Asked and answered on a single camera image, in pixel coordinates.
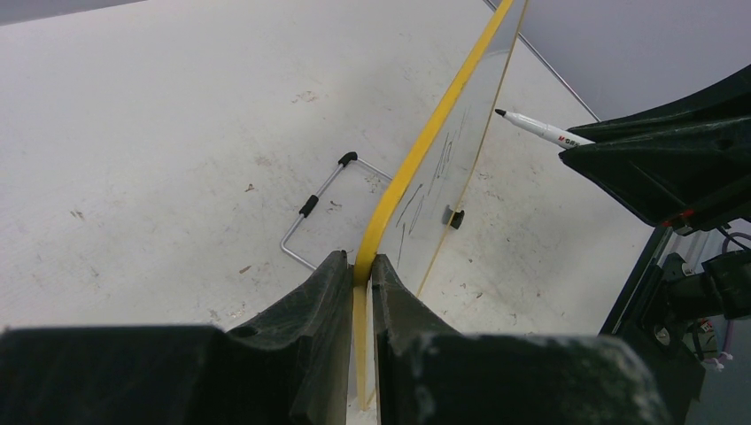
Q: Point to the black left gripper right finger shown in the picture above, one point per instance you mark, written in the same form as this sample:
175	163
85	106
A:
429	373

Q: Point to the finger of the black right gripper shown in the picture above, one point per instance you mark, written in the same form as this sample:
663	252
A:
728	99
689	177

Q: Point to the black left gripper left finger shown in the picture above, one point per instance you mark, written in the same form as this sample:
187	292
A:
288	364

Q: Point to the black whiteboard marker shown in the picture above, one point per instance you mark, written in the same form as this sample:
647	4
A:
547	132

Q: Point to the yellow-framed whiteboard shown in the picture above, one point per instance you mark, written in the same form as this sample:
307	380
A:
414	214

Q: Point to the black whiteboard foot clip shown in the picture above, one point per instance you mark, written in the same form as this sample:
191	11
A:
453	218

